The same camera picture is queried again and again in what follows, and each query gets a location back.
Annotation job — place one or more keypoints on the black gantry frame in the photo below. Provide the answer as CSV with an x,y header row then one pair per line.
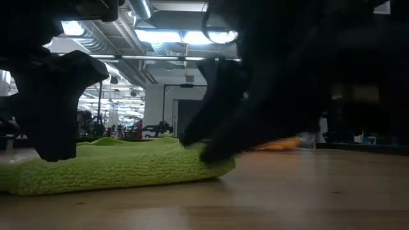
x,y
179,85
100,102

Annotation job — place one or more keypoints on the white blue floor box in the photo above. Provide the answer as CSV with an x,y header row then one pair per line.
x,y
365,139

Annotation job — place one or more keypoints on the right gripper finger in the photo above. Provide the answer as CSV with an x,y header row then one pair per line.
x,y
223,92
271,124

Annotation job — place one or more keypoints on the small grey hanging sign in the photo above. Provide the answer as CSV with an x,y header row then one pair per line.
x,y
189,78

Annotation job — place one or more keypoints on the person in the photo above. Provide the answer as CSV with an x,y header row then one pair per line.
x,y
84,121

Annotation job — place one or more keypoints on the silver ceiling duct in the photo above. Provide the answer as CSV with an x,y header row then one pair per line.
x,y
140,8

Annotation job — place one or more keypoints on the long ceiling light bar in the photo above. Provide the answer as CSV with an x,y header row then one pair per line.
x,y
153,57

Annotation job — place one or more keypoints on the black background robot arm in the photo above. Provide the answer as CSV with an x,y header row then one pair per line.
x,y
158,128

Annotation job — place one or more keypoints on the clear plastic bin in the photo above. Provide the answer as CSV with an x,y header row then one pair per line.
x,y
308,140

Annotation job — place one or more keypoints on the orange microfiber towel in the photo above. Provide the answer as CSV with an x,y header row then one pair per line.
x,y
281,144

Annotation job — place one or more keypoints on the green microfiber towel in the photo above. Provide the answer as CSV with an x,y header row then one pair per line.
x,y
112,166

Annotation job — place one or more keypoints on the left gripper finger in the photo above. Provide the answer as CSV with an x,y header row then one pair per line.
x,y
54,105

